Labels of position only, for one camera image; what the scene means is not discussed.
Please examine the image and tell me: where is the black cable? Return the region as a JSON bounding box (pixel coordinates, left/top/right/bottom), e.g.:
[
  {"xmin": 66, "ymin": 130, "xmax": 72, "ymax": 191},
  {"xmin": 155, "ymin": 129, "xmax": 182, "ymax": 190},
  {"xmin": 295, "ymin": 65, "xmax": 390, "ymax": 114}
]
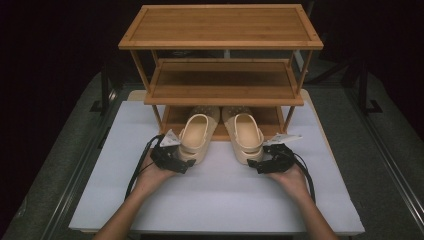
[
  {"xmin": 292, "ymin": 152, "xmax": 317, "ymax": 204},
  {"xmin": 124, "ymin": 134, "xmax": 165, "ymax": 201}
]

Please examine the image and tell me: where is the person's right hand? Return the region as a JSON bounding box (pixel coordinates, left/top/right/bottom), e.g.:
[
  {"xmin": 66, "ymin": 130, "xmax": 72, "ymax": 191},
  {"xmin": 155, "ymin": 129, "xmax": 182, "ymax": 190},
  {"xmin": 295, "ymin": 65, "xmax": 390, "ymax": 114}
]
[{"xmin": 266, "ymin": 162, "xmax": 312, "ymax": 202}]

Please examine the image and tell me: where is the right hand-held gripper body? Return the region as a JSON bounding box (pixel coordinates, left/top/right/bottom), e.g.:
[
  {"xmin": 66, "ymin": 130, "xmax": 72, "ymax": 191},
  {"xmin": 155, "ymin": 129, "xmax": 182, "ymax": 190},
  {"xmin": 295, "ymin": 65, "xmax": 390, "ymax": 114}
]
[{"xmin": 256, "ymin": 133, "xmax": 304, "ymax": 175}]

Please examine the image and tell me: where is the black metal stand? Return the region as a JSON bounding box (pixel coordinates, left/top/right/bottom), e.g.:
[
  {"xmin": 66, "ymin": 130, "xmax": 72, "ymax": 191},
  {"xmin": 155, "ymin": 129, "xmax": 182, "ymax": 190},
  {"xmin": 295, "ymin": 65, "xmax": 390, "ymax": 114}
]
[
  {"xmin": 344, "ymin": 59, "xmax": 384, "ymax": 116},
  {"xmin": 89, "ymin": 61, "xmax": 118, "ymax": 115}
]

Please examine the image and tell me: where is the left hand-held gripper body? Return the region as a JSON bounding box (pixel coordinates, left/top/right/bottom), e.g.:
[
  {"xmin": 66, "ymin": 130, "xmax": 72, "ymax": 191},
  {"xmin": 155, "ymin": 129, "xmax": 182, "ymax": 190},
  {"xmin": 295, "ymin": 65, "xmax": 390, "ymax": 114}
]
[{"xmin": 149, "ymin": 128, "xmax": 188, "ymax": 175}]

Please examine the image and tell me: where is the wooden shoe rack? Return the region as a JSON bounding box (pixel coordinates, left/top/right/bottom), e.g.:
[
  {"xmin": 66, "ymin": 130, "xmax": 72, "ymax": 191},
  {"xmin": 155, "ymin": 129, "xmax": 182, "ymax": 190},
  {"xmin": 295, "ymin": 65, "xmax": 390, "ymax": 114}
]
[{"xmin": 118, "ymin": 3, "xmax": 325, "ymax": 142}]

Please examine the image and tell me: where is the person's left hand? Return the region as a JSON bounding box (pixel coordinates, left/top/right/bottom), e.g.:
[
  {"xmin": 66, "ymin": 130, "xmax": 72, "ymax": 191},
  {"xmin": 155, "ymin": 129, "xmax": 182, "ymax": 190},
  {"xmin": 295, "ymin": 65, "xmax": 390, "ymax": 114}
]
[{"xmin": 135, "ymin": 150, "xmax": 178, "ymax": 198}]

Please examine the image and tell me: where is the white table mat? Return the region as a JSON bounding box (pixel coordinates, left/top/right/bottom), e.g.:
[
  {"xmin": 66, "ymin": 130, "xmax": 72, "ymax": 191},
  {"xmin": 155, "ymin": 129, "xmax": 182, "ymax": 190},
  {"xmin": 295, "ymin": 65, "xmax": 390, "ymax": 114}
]
[{"xmin": 68, "ymin": 99, "xmax": 366, "ymax": 236}]

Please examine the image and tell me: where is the beige clog shoe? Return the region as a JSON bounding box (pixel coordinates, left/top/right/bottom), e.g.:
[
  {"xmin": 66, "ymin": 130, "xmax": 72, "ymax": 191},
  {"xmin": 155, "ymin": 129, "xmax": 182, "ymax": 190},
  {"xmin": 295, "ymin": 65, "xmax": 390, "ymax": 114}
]
[
  {"xmin": 222, "ymin": 105, "xmax": 265, "ymax": 166},
  {"xmin": 177, "ymin": 105, "xmax": 221, "ymax": 166}
]

